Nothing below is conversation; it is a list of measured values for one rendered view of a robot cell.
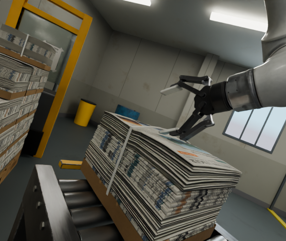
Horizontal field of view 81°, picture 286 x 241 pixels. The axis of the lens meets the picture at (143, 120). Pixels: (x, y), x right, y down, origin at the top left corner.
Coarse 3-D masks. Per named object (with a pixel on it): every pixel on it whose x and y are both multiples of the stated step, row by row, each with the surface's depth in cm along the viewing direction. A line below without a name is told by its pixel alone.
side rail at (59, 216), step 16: (32, 176) 51; (48, 176) 49; (32, 192) 47; (48, 192) 42; (32, 208) 43; (48, 208) 37; (64, 208) 39; (32, 224) 41; (48, 224) 34; (64, 224) 35; (32, 240) 38; (48, 240) 32; (64, 240) 32
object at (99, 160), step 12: (108, 120) 54; (120, 120) 49; (132, 120) 58; (96, 132) 57; (108, 132) 52; (120, 132) 48; (156, 132) 55; (96, 144) 55; (108, 144) 50; (120, 144) 46; (96, 156) 53; (108, 156) 48; (96, 168) 51; (108, 168) 47
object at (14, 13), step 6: (18, 0) 174; (24, 0) 176; (12, 6) 173; (18, 6) 175; (12, 12) 174; (18, 12) 176; (12, 18) 175; (18, 18) 177; (6, 24) 175; (12, 24) 176; (18, 24) 184
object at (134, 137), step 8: (128, 128) 46; (136, 128) 47; (136, 136) 43; (160, 136) 49; (168, 136) 58; (128, 144) 44; (136, 144) 42; (120, 152) 46; (128, 152) 43; (128, 160) 42; (112, 168) 45; (120, 168) 44; (120, 176) 42; (104, 184) 47; (112, 184) 44; (112, 192) 44
